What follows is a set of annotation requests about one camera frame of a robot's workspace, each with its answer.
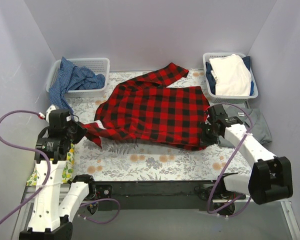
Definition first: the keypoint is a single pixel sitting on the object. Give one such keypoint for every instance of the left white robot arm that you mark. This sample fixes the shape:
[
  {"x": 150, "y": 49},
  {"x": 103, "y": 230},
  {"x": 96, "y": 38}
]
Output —
[{"x": 51, "y": 218}]

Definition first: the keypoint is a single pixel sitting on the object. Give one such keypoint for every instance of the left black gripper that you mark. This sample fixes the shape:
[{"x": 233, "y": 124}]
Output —
[{"x": 78, "y": 130}]

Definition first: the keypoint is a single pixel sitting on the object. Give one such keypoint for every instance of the blue checked shirt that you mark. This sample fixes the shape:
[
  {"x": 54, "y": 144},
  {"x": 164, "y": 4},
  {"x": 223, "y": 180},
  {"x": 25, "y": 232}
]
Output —
[{"x": 71, "y": 78}]

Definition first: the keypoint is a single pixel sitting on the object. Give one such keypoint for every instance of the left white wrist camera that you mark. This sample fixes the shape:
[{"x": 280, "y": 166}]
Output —
[{"x": 45, "y": 116}]

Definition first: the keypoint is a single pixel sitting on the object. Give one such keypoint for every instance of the left white plastic basket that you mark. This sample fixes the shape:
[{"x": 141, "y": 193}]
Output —
[{"x": 99, "y": 65}]

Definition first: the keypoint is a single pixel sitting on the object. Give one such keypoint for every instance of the aluminium frame rail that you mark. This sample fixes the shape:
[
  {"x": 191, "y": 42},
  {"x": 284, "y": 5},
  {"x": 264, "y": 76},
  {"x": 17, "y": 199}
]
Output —
[{"x": 243, "y": 220}]

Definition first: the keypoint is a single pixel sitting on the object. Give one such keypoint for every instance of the floral print table mat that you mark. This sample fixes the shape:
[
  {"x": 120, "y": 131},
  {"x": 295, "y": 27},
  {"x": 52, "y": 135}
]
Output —
[{"x": 140, "y": 161}]

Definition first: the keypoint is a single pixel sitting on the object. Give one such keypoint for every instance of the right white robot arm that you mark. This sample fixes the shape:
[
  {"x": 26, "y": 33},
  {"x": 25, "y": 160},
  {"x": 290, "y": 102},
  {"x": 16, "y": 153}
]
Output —
[{"x": 270, "y": 178}]

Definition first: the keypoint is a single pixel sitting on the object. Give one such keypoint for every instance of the navy blue folded shirt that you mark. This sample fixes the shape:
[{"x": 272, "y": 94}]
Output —
[{"x": 210, "y": 72}]

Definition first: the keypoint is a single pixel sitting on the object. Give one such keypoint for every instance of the white folded shirt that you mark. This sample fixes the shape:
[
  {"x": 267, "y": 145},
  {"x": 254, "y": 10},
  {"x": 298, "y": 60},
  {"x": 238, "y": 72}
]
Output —
[{"x": 232, "y": 75}]

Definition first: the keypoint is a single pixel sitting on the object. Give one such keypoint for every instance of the black base beam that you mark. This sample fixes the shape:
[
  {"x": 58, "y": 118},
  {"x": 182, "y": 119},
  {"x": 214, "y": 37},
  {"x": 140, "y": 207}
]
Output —
[{"x": 157, "y": 194}]

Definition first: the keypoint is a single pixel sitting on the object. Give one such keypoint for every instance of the grey folded polo shirt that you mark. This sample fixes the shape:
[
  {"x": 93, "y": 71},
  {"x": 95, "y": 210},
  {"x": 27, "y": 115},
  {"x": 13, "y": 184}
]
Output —
[{"x": 260, "y": 129}]

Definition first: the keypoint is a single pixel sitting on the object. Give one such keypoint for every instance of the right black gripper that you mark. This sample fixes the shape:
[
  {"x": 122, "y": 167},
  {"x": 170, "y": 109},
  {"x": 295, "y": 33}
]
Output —
[{"x": 206, "y": 132}]

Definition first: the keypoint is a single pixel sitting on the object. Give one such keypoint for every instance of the lemon print cloth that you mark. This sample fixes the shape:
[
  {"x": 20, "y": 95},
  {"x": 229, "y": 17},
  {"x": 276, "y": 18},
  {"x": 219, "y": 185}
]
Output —
[{"x": 67, "y": 173}]

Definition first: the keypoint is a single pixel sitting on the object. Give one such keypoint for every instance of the red black plaid shirt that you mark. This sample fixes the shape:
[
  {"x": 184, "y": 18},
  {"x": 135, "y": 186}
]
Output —
[{"x": 147, "y": 108}]

